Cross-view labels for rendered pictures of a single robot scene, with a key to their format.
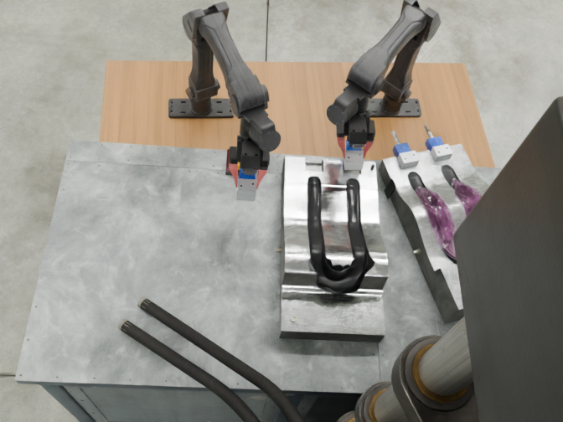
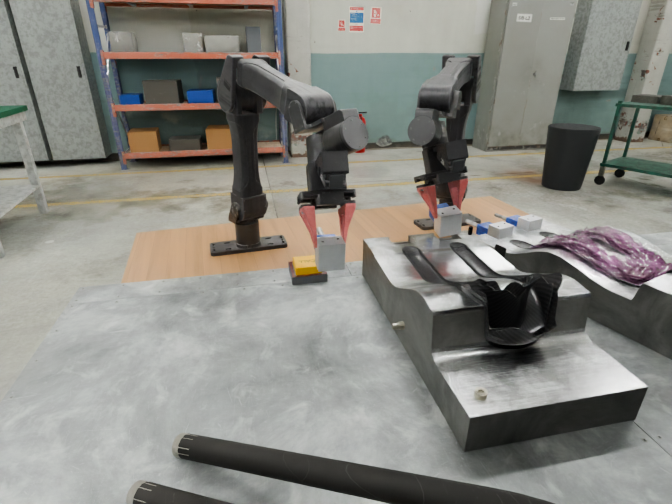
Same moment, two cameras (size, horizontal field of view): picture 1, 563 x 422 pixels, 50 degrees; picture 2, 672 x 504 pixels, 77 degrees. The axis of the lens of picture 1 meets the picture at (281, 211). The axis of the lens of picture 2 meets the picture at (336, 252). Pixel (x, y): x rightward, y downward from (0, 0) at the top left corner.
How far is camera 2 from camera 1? 1.04 m
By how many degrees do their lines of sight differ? 36
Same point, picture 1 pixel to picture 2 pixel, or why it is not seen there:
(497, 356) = not seen: outside the picture
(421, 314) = (655, 369)
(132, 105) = (166, 254)
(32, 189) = not seen: hidden behind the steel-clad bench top
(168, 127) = (212, 262)
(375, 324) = (618, 375)
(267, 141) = (352, 131)
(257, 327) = (415, 444)
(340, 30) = not seen: hidden behind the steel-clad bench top
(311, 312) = (502, 380)
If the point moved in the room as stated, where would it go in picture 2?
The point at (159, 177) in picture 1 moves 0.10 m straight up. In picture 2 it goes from (203, 299) to (197, 256)
